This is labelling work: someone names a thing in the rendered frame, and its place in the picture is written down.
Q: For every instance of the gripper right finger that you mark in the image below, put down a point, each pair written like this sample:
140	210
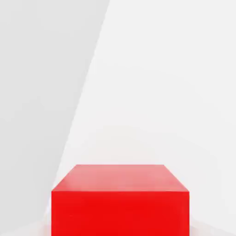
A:
198	230

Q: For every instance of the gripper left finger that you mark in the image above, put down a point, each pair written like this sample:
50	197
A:
43	229

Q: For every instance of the small red cube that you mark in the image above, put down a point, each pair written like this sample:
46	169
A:
120	212

